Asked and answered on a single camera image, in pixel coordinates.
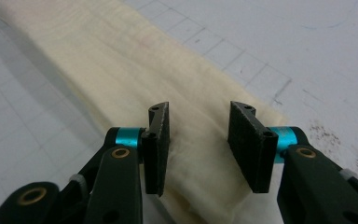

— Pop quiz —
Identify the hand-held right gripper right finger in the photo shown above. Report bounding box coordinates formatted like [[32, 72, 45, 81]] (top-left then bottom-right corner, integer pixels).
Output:
[[227, 101, 299, 194]]

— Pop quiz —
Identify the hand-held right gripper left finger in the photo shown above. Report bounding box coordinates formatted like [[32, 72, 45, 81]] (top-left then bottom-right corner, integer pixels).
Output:
[[115, 101, 172, 198]]

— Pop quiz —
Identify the cream cloth with egg print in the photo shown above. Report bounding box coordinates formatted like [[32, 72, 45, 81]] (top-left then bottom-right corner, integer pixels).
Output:
[[0, 0, 290, 224]]

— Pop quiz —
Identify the white grid mat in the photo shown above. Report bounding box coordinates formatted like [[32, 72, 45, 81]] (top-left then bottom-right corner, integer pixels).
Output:
[[0, 0, 358, 224]]

